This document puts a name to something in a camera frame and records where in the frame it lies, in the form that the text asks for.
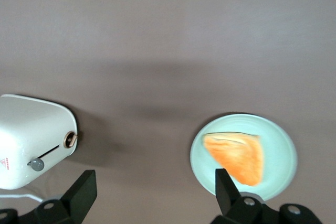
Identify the white toaster power cable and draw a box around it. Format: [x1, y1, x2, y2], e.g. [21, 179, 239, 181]
[0, 191, 45, 204]

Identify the pale green round plate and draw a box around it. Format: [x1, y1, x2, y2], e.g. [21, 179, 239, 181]
[190, 113, 298, 201]

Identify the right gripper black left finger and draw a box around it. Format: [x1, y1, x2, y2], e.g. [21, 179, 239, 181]
[33, 169, 98, 224]

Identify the orange triangular pastry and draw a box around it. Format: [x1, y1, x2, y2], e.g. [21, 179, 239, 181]
[202, 132, 264, 187]

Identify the white two-slot toaster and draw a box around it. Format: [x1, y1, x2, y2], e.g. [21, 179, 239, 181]
[0, 93, 79, 191]

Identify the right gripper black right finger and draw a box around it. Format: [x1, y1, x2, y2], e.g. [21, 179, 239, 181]
[211, 168, 282, 224]

